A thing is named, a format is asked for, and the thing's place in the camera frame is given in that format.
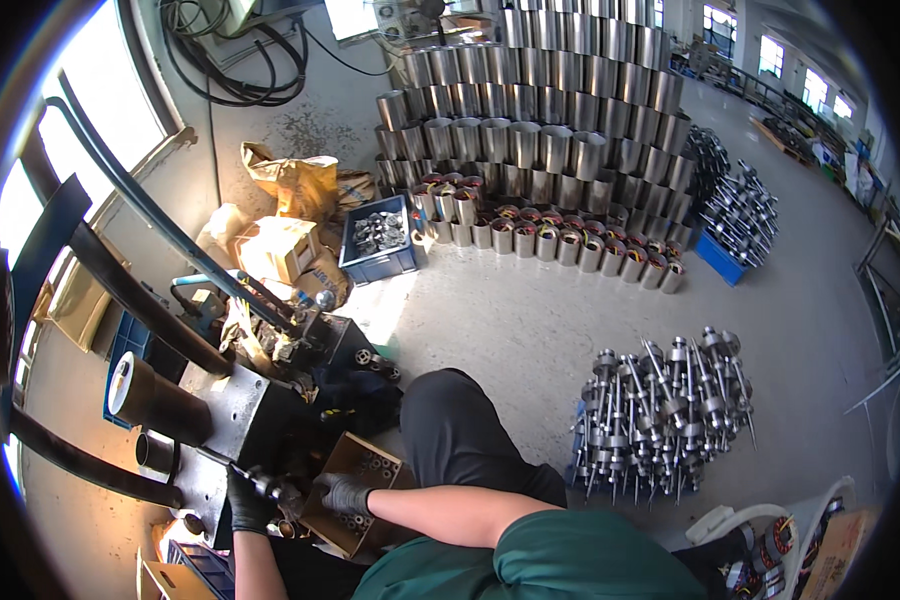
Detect pile of rotor shafts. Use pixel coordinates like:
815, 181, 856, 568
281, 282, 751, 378
567, 325, 759, 507

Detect hydraulic press machine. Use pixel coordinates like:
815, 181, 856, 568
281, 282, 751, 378
0, 96, 404, 550

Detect blue crate of metal parts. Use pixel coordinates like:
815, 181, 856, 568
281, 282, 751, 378
337, 194, 420, 287

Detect person's legs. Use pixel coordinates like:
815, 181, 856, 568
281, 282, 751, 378
399, 368, 569, 510

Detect rotor shafts on blue crate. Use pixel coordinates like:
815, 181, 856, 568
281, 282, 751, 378
694, 159, 781, 288

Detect yellow sack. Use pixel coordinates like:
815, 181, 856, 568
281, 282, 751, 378
240, 141, 341, 225

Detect brown cardboard carton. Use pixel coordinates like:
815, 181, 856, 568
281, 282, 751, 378
797, 508, 880, 600

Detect person's body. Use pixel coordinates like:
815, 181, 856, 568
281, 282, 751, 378
350, 509, 711, 600

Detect group of wound stator housings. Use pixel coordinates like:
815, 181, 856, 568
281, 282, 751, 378
408, 172, 687, 295

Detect metal frame rack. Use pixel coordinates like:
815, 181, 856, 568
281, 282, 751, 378
842, 213, 900, 483

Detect black bearings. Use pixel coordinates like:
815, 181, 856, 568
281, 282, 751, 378
353, 345, 404, 384

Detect wooden pallet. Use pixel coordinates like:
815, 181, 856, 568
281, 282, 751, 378
748, 115, 816, 168

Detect stack of steel cylinder housings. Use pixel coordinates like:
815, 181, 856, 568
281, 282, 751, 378
373, 0, 696, 245

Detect blue slatted plastic crate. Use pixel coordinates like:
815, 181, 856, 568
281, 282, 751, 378
166, 539, 236, 600

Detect dark heap of rotors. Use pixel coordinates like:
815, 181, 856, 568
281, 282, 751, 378
681, 125, 732, 220

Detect brown steel cylinder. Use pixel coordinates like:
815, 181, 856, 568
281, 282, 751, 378
107, 351, 215, 448

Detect metal rod tool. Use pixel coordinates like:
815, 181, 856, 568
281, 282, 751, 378
195, 445, 286, 502

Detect black cloth heap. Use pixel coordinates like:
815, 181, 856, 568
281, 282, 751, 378
309, 366, 404, 439

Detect open cardboard box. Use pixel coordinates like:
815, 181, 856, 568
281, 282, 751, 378
234, 216, 321, 285

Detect bundle of black cables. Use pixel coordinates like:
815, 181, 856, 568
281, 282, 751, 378
159, 0, 310, 108

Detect person's left hand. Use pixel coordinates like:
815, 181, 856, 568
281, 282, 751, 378
225, 464, 281, 536

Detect cardboard box of bearings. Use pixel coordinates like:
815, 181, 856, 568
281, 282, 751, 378
298, 431, 415, 561

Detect cardboard box with handle slot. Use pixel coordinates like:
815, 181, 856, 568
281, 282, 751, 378
135, 548, 219, 600

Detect small steel sleeve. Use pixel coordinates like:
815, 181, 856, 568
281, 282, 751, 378
135, 430, 178, 476

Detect flat cardboard box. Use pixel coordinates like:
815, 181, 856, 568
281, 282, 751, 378
47, 253, 132, 354

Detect person's right hand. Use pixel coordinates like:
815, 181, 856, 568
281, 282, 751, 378
312, 472, 377, 519

